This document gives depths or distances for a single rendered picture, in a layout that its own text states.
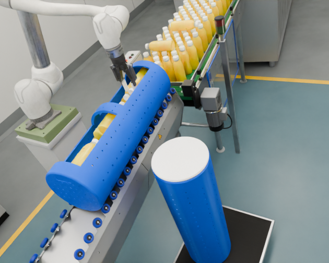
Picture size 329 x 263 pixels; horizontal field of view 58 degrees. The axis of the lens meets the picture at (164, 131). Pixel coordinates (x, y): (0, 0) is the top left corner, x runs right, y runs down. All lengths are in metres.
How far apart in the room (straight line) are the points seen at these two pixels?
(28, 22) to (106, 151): 0.91
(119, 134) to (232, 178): 1.38
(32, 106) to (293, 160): 2.03
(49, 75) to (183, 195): 1.16
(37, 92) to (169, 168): 0.98
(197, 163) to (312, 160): 1.51
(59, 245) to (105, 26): 1.03
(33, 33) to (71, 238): 1.15
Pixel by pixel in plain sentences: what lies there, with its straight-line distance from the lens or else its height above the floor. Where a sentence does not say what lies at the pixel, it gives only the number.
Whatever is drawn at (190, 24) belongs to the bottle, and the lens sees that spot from 2.30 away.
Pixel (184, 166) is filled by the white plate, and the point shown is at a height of 1.04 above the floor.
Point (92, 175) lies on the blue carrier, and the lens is 1.31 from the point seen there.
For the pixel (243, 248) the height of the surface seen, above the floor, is 0.15.
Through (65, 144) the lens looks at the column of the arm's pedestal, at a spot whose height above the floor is 0.90.
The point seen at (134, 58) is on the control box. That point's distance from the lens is 2.21.
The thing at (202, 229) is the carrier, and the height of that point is 0.61.
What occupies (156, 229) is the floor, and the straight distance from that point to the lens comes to 2.46.
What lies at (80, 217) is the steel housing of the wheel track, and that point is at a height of 0.93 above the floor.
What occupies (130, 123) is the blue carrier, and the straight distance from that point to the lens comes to 1.49.
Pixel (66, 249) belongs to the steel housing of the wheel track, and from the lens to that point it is 1.49.
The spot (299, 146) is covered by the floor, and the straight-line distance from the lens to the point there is 2.81.
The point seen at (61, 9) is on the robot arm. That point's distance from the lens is 1.66.
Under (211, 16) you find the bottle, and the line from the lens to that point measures 2.60.
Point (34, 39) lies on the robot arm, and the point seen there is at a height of 1.50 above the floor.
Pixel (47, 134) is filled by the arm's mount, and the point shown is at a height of 1.05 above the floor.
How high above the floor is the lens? 2.05
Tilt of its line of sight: 40 degrees down
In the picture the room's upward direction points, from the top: 20 degrees counter-clockwise
